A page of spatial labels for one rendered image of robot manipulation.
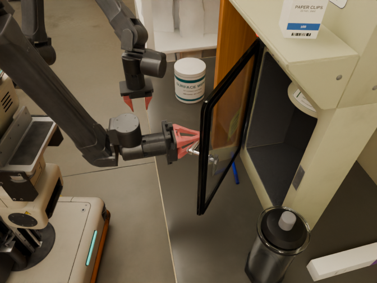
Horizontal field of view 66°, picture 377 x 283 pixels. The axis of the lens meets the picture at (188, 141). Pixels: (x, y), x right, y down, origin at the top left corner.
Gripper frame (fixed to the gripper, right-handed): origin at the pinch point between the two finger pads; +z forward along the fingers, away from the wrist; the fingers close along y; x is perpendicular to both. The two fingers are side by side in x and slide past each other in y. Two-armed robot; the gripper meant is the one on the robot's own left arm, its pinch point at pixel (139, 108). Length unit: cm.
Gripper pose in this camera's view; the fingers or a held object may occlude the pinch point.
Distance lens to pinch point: 99.4
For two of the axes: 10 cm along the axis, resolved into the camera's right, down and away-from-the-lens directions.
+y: 9.8, -1.6, 1.5
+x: -2.2, -7.0, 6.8
